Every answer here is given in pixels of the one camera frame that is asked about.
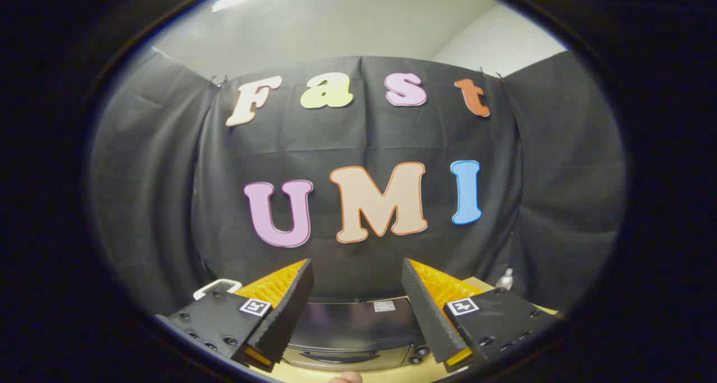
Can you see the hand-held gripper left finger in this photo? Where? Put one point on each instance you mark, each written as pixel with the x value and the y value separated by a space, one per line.
pixel 288 310

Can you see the black toaster oven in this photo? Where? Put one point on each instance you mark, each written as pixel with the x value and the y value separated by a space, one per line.
pixel 353 321

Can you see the white rectangular device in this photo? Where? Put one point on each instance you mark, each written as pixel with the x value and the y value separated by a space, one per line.
pixel 215 288

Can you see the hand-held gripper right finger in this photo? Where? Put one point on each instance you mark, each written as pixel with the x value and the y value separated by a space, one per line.
pixel 428 316

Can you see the white bottle pink label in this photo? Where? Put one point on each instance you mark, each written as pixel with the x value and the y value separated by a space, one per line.
pixel 505 281

